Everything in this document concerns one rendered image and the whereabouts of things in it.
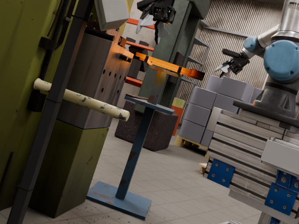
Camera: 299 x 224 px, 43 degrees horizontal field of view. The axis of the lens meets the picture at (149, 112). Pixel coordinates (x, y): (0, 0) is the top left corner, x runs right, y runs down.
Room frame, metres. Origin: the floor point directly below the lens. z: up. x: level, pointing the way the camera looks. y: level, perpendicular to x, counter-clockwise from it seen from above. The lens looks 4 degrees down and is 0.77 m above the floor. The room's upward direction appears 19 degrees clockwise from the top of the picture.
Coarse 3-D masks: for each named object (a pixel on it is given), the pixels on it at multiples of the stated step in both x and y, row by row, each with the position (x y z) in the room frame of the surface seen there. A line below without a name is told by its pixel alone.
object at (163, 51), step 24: (192, 0) 4.80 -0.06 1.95; (168, 24) 4.85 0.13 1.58; (192, 24) 5.50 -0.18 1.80; (168, 48) 4.82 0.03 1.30; (144, 96) 4.83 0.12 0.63; (168, 96) 5.47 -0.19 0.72; (120, 120) 4.98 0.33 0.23; (168, 120) 4.99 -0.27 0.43; (144, 144) 4.85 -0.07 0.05; (168, 144) 5.47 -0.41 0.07
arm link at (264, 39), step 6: (270, 30) 2.06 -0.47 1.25; (276, 30) 2.02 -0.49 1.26; (258, 36) 2.11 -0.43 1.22; (264, 36) 2.07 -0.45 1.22; (270, 36) 2.05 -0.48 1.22; (246, 42) 2.13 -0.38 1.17; (252, 42) 2.10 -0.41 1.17; (258, 42) 2.10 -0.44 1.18; (264, 42) 2.08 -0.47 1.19; (246, 48) 2.13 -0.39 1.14; (252, 48) 2.12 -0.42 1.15; (258, 48) 2.12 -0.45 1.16; (264, 48) 2.16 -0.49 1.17; (258, 54) 2.17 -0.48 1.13
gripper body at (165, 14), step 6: (162, 0) 1.46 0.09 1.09; (168, 0) 1.44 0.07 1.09; (174, 0) 1.45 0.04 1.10; (156, 6) 1.44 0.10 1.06; (162, 6) 1.43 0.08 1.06; (168, 6) 1.43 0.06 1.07; (156, 12) 1.45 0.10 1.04; (162, 12) 1.44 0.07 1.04; (168, 12) 1.46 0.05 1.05; (174, 12) 1.48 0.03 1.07; (156, 18) 1.45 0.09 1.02; (162, 18) 1.44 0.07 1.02; (168, 18) 1.46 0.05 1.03
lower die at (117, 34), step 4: (92, 20) 2.01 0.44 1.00; (88, 24) 1.90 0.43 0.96; (92, 24) 1.90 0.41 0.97; (96, 28) 1.89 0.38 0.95; (108, 32) 1.91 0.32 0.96; (112, 32) 1.95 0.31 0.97; (116, 32) 2.01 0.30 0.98; (120, 32) 2.06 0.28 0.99; (116, 36) 2.02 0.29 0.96; (116, 40) 2.04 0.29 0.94
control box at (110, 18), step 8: (96, 0) 1.47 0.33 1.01; (104, 0) 1.26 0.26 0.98; (112, 0) 1.26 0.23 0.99; (120, 0) 1.27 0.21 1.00; (96, 8) 1.56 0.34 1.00; (104, 8) 1.26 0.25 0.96; (112, 8) 1.27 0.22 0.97; (120, 8) 1.27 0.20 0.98; (104, 16) 1.28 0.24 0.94; (112, 16) 1.27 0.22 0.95; (120, 16) 1.27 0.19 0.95; (128, 16) 1.28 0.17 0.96; (104, 24) 1.35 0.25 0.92; (112, 24) 1.38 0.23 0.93; (120, 24) 1.44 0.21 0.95
